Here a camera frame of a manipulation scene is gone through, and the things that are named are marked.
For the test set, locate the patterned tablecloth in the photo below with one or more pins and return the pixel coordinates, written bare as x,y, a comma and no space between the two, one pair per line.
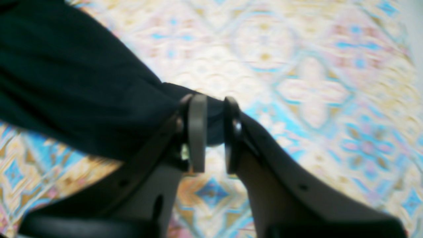
333,81

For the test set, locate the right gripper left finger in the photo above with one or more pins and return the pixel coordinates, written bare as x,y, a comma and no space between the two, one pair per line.
136,200

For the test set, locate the black t-shirt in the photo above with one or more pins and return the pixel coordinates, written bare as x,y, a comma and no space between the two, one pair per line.
67,77

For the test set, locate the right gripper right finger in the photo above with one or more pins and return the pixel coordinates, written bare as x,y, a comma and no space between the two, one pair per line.
286,200

